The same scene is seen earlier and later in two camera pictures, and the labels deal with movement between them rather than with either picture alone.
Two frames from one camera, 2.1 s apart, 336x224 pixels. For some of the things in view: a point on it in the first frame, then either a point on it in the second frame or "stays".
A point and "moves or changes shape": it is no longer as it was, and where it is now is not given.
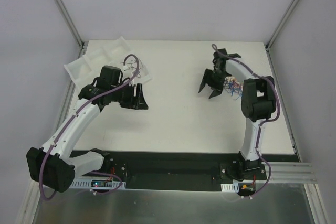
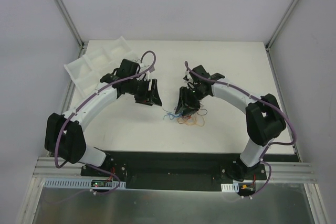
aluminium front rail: [288, 172] stays
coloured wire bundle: [232, 85] moves or changes shape
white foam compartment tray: [83, 70] stays
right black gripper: [214, 81] -> [193, 98]
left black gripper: [134, 96] -> [148, 92]
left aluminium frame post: [64, 11] stays
